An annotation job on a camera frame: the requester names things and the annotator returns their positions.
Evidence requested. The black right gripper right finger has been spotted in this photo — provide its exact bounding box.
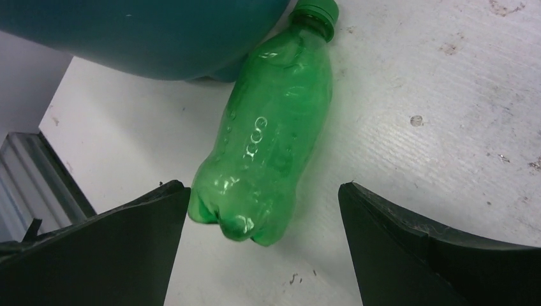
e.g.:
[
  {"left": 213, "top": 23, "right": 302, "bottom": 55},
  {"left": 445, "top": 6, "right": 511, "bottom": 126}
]
[{"left": 338, "top": 182, "right": 540, "bottom": 305}]

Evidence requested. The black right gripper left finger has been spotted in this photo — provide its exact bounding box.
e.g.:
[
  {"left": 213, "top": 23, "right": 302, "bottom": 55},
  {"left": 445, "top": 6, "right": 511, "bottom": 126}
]
[{"left": 1, "top": 180, "right": 191, "bottom": 305}]

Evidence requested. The green plastic bottle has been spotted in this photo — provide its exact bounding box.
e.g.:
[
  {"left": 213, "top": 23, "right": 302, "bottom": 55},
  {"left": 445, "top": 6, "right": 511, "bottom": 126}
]
[{"left": 188, "top": 1, "right": 339, "bottom": 246}]

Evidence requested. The teal plastic bin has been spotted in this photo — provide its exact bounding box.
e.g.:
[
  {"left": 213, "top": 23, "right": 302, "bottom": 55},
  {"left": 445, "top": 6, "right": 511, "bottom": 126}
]
[{"left": 1, "top": 0, "right": 288, "bottom": 82}]

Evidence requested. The aluminium table frame rail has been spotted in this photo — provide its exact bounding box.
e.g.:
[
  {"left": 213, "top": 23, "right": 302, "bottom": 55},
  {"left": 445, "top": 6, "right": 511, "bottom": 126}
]
[{"left": 1, "top": 133, "right": 96, "bottom": 242}]

